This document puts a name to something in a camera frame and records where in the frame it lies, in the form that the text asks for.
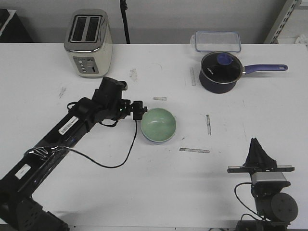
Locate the white slotted shelf upright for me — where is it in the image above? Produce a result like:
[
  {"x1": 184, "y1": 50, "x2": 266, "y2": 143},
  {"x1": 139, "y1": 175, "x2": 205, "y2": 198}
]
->
[{"x1": 264, "y1": 0, "x2": 308, "y2": 44}]

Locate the light blue bowl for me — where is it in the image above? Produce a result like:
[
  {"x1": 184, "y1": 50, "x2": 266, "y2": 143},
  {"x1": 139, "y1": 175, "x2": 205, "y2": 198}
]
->
[{"x1": 144, "y1": 136, "x2": 173, "y2": 145}]

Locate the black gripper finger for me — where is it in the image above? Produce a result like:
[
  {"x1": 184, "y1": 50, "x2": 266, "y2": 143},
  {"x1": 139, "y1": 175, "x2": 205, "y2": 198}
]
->
[
  {"x1": 255, "y1": 138, "x2": 276, "y2": 166},
  {"x1": 245, "y1": 138, "x2": 256, "y2": 166}
]

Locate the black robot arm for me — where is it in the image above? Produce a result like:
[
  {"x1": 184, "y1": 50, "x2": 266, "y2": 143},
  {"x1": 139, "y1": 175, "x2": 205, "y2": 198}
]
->
[
  {"x1": 0, "y1": 77, "x2": 135, "y2": 231},
  {"x1": 227, "y1": 138, "x2": 298, "y2": 231}
]

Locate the clear plastic food container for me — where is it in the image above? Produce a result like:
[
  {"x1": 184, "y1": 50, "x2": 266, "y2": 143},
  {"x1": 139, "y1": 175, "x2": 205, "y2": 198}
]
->
[{"x1": 190, "y1": 31, "x2": 242, "y2": 53}]

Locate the light green bowl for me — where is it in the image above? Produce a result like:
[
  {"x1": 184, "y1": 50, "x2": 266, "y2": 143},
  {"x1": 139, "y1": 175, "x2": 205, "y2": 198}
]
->
[{"x1": 141, "y1": 108, "x2": 177, "y2": 143}]

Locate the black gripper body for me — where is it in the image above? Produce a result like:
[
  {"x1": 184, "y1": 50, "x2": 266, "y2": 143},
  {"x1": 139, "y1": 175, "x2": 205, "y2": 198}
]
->
[
  {"x1": 92, "y1": 77, "x2": 131, "y2": 120},
  {"x1": 227, "y1": 155, "x2": 295, "y2": 174}
]

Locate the cream toaster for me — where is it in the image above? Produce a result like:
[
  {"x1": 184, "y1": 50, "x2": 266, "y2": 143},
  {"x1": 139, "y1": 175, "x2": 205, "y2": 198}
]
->
[{"x1": 64, "y1": 9, "x2": 113, "y2": 78}]

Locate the glass pot lid blue knob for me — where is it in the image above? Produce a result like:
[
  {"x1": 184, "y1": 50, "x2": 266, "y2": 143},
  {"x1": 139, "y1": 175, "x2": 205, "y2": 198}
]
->
[{"x1": 201, "y1": 52, "x2": 243, "y2": 83}]

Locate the dark blue saucepan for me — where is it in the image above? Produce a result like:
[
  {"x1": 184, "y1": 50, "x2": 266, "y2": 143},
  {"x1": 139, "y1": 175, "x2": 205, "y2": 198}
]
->
[{"x1": 199, "y1": 51, "x2": 288, "y2": 94}]

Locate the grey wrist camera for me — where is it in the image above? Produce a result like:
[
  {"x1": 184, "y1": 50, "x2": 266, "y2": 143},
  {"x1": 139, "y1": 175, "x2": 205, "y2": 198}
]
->
[{"x1": 251, "y1": 171, "x2": 291, "y2": 188}]

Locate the black tripod pole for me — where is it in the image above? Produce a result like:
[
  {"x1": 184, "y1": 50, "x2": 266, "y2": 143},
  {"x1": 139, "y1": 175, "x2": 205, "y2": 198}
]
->
[{"x1": 119, "y1": 0, "x2": 130, "y2": 44}]

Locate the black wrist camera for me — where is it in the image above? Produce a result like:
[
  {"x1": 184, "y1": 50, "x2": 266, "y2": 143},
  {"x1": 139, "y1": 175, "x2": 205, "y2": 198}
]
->
[{"x1": 131, "y1": 101, "x2": 148, "y2": 120}]

